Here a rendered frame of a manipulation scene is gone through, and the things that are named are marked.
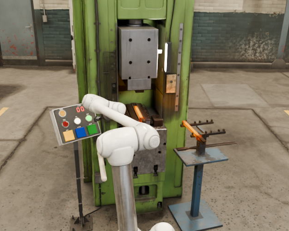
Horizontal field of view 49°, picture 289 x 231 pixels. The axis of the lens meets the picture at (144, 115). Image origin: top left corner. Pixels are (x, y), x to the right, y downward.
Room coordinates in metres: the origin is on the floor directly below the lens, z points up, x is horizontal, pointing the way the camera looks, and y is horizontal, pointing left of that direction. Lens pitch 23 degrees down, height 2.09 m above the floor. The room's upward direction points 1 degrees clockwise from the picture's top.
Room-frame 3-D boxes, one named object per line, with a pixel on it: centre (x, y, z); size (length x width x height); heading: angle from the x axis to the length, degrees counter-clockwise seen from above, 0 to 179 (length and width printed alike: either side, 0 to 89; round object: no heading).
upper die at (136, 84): (2.74, 0.09, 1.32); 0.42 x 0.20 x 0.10; 12
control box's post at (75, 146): (2.34, 0.57, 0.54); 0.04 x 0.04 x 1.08; 12
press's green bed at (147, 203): (2.76, 0.04, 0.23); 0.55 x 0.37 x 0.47; 12
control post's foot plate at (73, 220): (2.34, 0.58, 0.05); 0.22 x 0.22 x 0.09; 12
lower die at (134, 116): (2.74, 0.09, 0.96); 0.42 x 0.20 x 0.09; 12
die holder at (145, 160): (2.76, 0.04, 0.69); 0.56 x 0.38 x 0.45; 12
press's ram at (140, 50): (2.75, 0.05, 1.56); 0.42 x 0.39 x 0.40; 12
